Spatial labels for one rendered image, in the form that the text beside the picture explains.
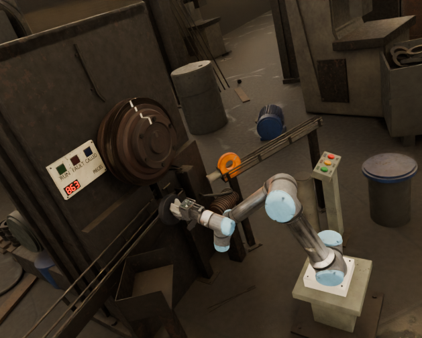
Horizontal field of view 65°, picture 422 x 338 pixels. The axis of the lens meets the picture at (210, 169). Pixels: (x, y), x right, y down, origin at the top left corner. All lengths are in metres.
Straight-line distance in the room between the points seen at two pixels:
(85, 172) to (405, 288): 1.84
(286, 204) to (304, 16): 3.03
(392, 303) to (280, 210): 1.05
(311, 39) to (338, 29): 0.30
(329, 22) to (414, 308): 2.82
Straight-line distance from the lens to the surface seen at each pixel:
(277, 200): 1.30
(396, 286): 2.25
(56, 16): 8.98
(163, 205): 1.63
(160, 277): 1.70
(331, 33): 3.97
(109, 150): 1.69
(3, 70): 1.61
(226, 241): 1.58
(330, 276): 1.56
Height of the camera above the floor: 1.72
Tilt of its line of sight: 28 degrees down
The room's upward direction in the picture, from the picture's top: 18 degrees counter-clockwise
